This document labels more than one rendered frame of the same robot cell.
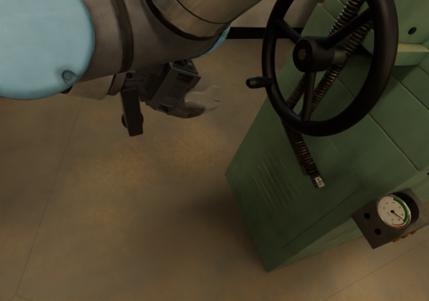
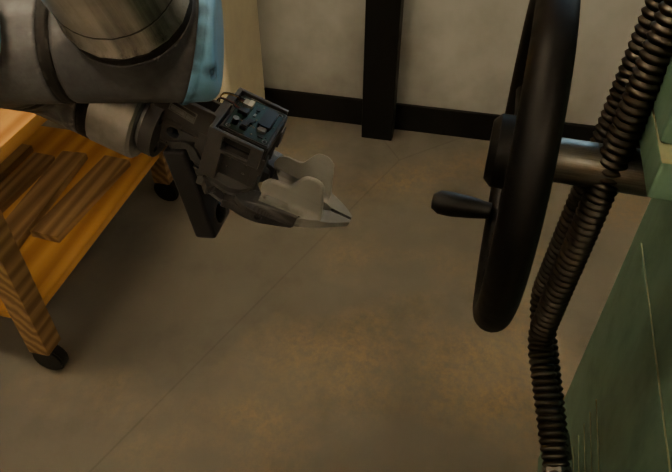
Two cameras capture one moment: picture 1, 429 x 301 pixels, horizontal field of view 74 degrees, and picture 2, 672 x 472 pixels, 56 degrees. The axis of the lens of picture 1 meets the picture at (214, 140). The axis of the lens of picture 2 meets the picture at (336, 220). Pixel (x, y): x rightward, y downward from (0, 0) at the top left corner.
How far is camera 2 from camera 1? 0.38 m
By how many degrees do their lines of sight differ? 38
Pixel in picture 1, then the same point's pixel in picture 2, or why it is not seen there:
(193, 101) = (278, 198)
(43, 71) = not seen: outside the picture
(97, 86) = (111, 132)
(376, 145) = not seen: outside the picture
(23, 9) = not seen: outside the picture
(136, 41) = (56, 60)
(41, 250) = (151, 429)
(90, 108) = (342, 239)
